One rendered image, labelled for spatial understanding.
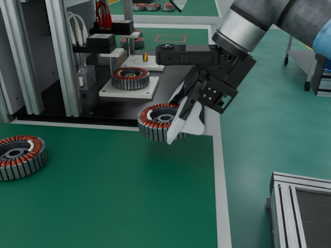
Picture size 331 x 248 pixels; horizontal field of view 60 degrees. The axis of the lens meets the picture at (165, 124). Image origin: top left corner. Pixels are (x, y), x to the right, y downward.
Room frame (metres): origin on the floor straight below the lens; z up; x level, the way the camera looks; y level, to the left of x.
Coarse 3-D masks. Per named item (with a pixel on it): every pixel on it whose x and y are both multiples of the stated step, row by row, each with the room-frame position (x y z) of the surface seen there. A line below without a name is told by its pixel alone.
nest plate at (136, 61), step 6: (126, 60) 1.06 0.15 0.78; (132, 60) 1.06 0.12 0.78; (138, 60) 1.06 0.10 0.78; (150, 60) 1.06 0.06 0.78; (126, 66) 0.99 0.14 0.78; (132, 66) 0.99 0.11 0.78; (138, 66) 0.99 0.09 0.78; (144, 66) 0.99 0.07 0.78; (150, 66) 0.99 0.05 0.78; (156, 66) 0.99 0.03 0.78; (162, 66) 0.99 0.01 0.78
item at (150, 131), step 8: (160, 104) 0.56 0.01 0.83; (168, 104) 0.55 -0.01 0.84; (176, 104) 0.55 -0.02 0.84; (144, 112) 0.52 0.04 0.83; (152, 112) 0.53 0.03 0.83; (160, 112) 0.54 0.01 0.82; (168, 112) 0.55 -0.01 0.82; (176, 112) 0.54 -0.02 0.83; (144, 120) 0.49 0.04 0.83; (152, 120) 0.53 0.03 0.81; (160, 120) 0.51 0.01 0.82; (168, 120) 0.50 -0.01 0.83; (144, 128) 0.48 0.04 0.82; (152, 128) 0.47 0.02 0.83; (160, 128) 0.46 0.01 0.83; (168, 128) 0.46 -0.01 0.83; (144, 136) 0.48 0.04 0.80; (152, 136) 0.47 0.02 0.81; (160, 136) 0.46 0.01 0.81; (176, 136) 0.46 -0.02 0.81; (184, 136) 0.47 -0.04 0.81
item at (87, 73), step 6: (84, 66) 0.85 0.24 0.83; (90, 66) 0.85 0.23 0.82; (78, 72) 0.80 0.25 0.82; (84, 72) 0.80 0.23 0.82; (90, 72) 0.83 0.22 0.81; (78, 78) 0.80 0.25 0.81; (84, 78) 0.79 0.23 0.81; (90, 78) 0.82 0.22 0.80; (78, 84) 0.80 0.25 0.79; (84, 84) 0.79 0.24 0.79; (90, 84) 0.82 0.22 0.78; (84, 90) 0.79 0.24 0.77
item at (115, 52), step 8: (88, 40) 0.80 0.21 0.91; (96, 40) 0.79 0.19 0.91; (104, 40) 0.79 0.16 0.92; (112, 40) 0.82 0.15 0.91; (72, 48) 0.80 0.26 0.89; (80, 48) 0.80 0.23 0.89; (88, 48) 0.79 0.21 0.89; (96, 48) 0.79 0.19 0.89; (104, 48) 0.79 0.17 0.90; (112, 48) 0.81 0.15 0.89; (120, 48) 0.85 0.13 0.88; (80, 56) 0.83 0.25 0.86; (104, 56) 0.79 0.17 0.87; (112, 56) 0.79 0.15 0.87; (80, 64) 0.83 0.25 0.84
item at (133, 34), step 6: (114, 24) 1.04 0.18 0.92; (120, 24) 1.03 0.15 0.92; (126, 24) 1.03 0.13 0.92; (132, 24) 1.08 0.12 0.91; (90, 30) 1.04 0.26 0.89; (96, 30) 1.04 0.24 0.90; (102, 30) 1.04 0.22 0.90; (108, 30) 1.04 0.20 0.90; (114, 30) 1.03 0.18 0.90; (120, 30) 1.03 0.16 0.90; (126, 30) 1.03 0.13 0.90; (132, 30) 1.07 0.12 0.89; (126, 36) 1.03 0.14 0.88; (132, 36) 1.03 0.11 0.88
